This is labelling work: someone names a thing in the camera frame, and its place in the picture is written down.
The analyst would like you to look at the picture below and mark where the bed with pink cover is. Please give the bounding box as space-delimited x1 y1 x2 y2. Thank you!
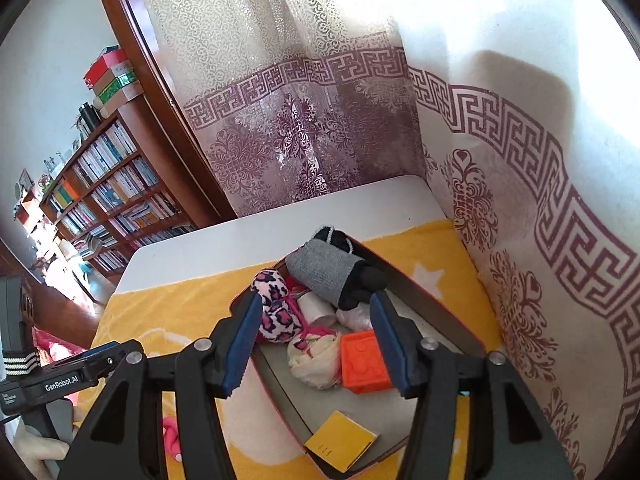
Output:
32 330 81 361

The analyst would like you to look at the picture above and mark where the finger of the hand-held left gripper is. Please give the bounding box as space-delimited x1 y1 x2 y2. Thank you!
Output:
47 339 145 368

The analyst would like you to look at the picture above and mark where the orange embossed soft block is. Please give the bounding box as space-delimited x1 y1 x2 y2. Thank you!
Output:
340 330 393 395

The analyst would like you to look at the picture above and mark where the patterned cloth ball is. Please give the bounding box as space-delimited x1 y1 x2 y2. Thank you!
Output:
287 332 346 391

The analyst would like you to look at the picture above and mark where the small cardboard medicine box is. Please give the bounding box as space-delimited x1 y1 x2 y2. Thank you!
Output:
303 410 379 473

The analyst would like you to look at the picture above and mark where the brown wooden door frame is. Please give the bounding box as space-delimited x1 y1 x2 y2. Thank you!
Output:
95 0 238 231

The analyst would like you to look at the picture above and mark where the clear plastic bag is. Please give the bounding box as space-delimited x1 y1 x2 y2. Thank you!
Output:
336 305 373 333

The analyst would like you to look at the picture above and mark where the small wooden display shelf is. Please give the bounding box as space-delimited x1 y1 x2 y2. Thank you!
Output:
12 180 51 241

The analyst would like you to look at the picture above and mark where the red storage box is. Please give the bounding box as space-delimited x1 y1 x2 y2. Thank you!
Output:
82 47 132 86

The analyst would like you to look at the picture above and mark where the beige cardboard box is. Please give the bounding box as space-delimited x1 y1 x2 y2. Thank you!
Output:
97 87 146 117

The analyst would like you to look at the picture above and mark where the yellow and white mat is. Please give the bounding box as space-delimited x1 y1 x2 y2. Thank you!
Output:
90 217 503 480

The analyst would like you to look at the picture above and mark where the white cylinder roll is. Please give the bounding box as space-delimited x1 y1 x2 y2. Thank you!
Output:
299 291 341 326

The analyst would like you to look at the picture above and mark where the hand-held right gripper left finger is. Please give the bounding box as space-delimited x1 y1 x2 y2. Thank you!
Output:
57 291 264 480

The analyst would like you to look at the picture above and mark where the green storage box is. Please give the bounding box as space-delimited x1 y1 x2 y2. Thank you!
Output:
95 71 138 101

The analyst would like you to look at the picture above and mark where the wooden bookshelf with books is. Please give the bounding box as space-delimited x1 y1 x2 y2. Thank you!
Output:
40 110 201 276

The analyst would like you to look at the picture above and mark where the red tin container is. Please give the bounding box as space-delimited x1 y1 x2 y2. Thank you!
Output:
227 232 486 476

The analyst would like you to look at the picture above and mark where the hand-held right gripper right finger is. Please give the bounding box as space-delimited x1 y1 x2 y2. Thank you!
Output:
369 291 576 480

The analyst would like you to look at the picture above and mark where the patterned lace curtain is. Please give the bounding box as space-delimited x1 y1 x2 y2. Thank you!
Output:
132 0 640 480

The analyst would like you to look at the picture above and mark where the black bottle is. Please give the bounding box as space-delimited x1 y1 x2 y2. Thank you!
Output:
77 102 101 136

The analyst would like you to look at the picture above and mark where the pink leopard print sock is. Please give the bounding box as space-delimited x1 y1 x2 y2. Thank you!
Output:
250 269 291 306
257 300 303 345

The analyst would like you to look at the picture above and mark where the pink plastic toy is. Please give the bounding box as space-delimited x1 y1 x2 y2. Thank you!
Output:
161 415 183 463

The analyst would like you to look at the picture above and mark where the grey and black sock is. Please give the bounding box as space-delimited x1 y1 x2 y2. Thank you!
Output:
285 240 388 311

